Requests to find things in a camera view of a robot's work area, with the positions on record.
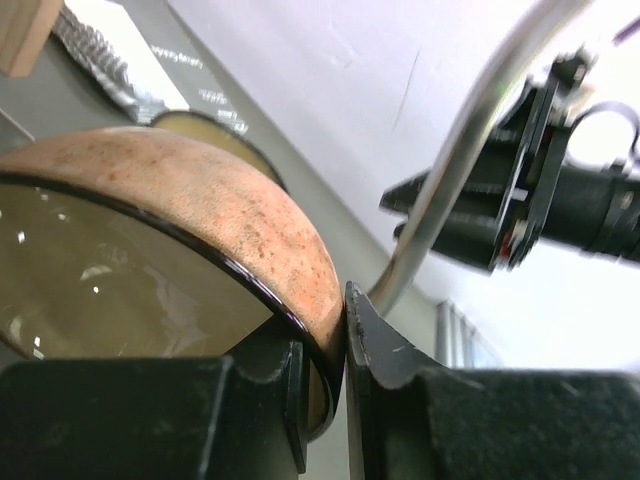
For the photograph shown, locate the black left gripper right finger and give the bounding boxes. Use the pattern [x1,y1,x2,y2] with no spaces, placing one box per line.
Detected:
[344,283,639,479]

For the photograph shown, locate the pink speckled bowl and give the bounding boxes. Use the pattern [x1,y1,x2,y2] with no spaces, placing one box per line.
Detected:
[1,127,343,438]

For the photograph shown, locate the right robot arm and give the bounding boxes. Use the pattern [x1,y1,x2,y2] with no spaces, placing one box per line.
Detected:
[345,52,639,479]

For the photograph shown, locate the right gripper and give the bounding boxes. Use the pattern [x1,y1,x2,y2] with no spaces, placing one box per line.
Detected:
[379,49,600,271]

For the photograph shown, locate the wooden shelf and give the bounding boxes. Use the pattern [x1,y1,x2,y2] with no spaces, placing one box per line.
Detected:
[0,0,64,77]

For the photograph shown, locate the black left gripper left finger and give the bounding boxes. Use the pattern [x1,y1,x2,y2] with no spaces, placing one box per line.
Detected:
[1,323,306,479]

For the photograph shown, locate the aluminium frame rail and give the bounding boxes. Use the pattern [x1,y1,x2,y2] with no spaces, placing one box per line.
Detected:
[435,301,503,369]

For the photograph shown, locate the grey booklet in plastic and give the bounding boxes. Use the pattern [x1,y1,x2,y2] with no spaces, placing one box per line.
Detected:
[53,0,249,135]

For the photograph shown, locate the small teal blue bowl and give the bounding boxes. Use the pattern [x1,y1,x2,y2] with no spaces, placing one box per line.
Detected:
[150,110,288,192]

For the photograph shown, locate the steel two-tier dish rack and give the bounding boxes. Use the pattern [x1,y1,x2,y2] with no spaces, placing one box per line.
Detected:
[0,0,596,316]

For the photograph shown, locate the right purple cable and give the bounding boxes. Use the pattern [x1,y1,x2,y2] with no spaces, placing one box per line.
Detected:
[612,14,640,46]

